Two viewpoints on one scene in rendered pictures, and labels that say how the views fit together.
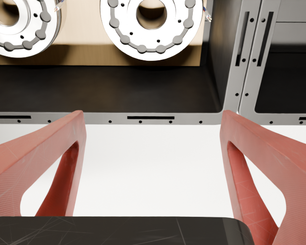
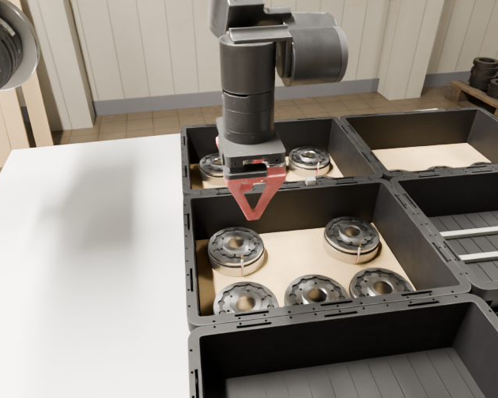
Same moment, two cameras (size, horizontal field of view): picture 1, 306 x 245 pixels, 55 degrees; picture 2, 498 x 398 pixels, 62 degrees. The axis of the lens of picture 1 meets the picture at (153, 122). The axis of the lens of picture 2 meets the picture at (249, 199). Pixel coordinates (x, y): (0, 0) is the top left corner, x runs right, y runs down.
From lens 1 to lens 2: 0.49 m
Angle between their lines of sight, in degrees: 67
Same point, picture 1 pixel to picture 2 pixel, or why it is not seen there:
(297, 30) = not seen: outside the picture
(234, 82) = (223, 317)
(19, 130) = (108, 278)
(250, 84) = (222, 327)
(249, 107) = (204, 332)
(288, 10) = not seen: outside the picture
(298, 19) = not seen: outside the picture
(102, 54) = (207, 294)
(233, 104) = (205, 321)
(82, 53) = (207, 284)
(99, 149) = (72, 339)
